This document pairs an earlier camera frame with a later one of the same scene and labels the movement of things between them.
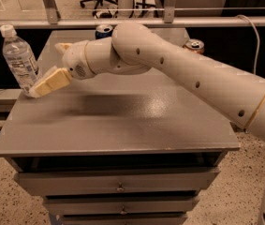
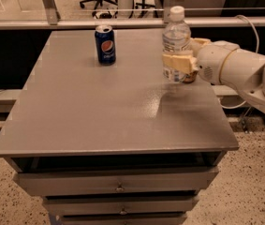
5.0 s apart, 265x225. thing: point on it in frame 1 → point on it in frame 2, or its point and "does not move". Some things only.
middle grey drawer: (121, 204) does not move
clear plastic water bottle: (20, 59) → (176, 39)
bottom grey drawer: (123, 219) does not move
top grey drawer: (51, 184) does not move
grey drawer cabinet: (115, 149) does not move
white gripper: (75, 60) → (211, 61)
